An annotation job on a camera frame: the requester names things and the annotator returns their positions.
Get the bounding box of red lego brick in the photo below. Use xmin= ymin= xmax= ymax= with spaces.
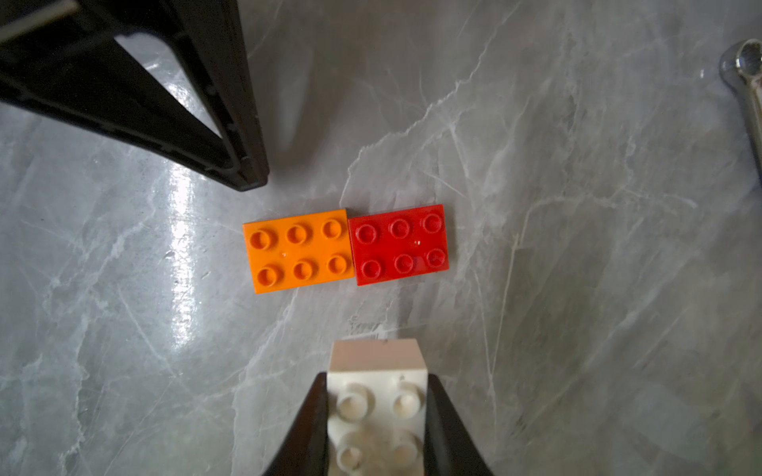
xmin=348 ymin=204 xmax=450 ymax=286

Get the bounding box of orange lego brick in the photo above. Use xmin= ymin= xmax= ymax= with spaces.
xmin=242 ymin=209 xmax=354 ymax=295

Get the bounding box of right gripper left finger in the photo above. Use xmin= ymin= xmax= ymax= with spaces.
xmin=263 ymin=372 xmax=329 ymax=476

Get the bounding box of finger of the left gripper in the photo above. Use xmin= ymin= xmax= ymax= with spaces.
xmin=1 ymin=0 xmax=269 ymax=192

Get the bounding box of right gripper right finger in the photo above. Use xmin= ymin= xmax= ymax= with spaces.
xmin=424 ymin=374 xmax=493 ymax=476

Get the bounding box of white lego brick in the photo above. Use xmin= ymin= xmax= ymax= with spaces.
xmin=327 ymin=338 xmax=429 ymax=475

